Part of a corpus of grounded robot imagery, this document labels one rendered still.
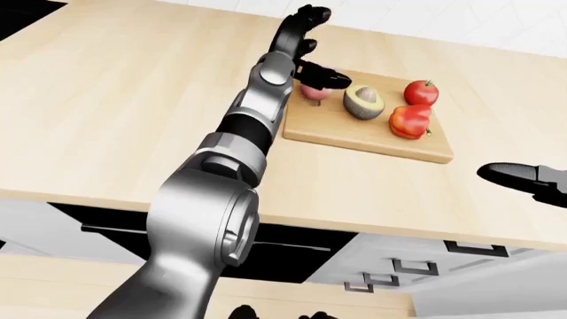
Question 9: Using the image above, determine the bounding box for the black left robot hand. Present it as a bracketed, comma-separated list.
[268, 4, 354, 91]

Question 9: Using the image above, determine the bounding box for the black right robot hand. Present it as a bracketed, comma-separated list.
[476, 161, 567, 210]

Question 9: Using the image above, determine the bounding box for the red onion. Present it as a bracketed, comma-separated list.
[300, 82, 332, 101]

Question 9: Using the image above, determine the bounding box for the halved avocado with pit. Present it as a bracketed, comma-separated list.
[342, 83, 386, 121]

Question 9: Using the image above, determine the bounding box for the red bell pepper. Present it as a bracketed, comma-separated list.
[388, 104, 434, 141]

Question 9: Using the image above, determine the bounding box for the red tomato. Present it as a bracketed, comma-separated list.
[403, 79, 440, 106]

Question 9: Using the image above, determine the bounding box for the wooden cutting board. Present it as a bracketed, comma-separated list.
[282, 68, 455, 165]

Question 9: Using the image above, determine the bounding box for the white drawer cabinet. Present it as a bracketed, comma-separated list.
[305, 231, 567, 319]

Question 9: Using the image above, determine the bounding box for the black built-in oven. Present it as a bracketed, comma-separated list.
[47, 201, 359, 285]

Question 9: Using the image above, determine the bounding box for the black cooktop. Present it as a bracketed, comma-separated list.
[0, 0, 69, 43]

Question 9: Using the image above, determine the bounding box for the plain white cabinet panel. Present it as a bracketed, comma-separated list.
[0, 198, 148, 266]

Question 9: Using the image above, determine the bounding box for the large black drawer handle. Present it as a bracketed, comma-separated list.
[444, 239, 510, 259]

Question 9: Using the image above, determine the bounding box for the medium black drawer handle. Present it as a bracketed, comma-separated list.
[392, 258, 440, 277]

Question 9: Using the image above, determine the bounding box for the small black drawer handle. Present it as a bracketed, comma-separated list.
[362, 271, 400, 288]

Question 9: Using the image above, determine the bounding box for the smallest black drawer handle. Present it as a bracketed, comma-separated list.
[344, 281, 375, 294]

